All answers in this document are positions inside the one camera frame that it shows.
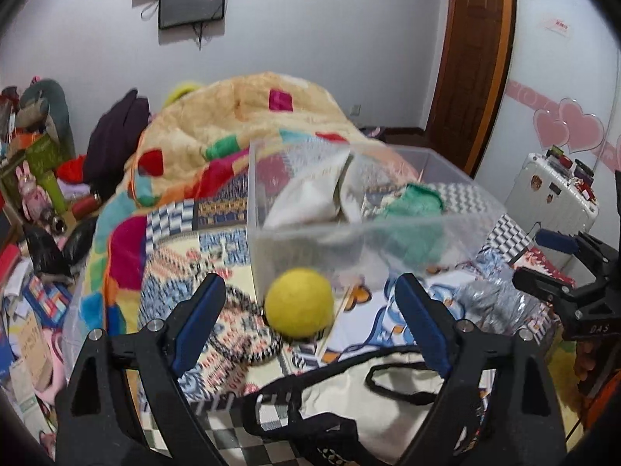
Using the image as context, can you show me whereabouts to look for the person's right hand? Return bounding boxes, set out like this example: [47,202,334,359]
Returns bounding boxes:
[574,337,603,390]

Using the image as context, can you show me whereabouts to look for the white hard-shell suitcase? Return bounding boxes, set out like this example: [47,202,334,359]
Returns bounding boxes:
[505,152,603,254]

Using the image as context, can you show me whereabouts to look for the pink rabbit doll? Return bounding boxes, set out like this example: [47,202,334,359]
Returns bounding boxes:
[14,164,53,220]

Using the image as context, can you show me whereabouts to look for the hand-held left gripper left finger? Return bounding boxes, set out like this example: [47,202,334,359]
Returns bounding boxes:
[54,273,229,466]

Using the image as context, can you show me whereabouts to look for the white wall sign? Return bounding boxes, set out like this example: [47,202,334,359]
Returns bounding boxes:
[540,16,572,38]

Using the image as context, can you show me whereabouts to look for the green cardboard box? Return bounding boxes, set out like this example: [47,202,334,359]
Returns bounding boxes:
[0,133,67,210]

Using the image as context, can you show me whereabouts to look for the small black wall screen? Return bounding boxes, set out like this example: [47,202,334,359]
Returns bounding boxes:
[158,0,229,30]

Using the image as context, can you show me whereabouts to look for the dark purple garment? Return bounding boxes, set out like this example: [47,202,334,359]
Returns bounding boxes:
[82,88,152,191]

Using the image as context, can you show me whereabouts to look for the red bottle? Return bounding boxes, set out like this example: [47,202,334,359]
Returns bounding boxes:
[72,193,102,218]

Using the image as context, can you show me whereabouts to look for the yellow-green plush item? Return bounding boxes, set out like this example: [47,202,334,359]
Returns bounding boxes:
[162,82,203,108]

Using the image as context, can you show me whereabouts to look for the yellow felt ball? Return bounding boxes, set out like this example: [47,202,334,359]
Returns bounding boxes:
[264,268,335,341]

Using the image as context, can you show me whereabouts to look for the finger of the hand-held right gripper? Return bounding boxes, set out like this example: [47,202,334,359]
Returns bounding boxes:
[512,266,590,309]
[535,228,605,267]

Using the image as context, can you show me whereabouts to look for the brown wooden door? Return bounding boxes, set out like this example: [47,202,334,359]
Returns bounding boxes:
[424,0,517,176]

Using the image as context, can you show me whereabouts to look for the blue patterned box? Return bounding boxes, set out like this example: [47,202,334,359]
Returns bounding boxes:
[23,276,75,327]

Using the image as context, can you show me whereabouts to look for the pink heart wall stickers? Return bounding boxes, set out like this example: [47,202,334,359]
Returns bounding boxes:
[533,98,607,155]

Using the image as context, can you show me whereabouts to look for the black plastic bag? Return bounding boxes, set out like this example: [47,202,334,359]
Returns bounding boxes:
[22,217,99,278]

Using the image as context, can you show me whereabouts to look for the green knitted cloth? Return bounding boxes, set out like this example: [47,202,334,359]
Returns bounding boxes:
[382,182,449,264]

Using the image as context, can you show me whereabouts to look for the white cloth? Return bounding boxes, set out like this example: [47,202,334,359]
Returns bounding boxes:
[264,148,370,230]

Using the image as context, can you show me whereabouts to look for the patterned bed sheet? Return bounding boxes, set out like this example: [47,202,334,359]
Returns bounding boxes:
[136,177,580,466]

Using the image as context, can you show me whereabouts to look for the brown cardboard piece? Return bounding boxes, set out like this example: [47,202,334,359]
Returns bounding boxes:
[14,311,55,385]

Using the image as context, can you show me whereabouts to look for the white canvas tote bag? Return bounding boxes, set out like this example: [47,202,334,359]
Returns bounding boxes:
[240,347,486,466]

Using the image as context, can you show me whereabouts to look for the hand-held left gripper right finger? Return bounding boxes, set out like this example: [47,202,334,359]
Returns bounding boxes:
[394,273,568,466]

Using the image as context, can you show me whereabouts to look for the colourful patchwork fleece blanket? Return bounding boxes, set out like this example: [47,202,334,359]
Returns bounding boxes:
[80,72,420,312]

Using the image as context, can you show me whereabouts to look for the crumpled clear plastic bag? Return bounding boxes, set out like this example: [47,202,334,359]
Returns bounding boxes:
[456,279,543,339]

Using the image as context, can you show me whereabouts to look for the clear plastic storage box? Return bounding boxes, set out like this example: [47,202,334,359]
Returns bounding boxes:
[247,138,508,345]

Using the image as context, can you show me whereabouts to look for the grey-green plush toy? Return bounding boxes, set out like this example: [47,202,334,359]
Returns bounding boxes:
[17,78,77,156]

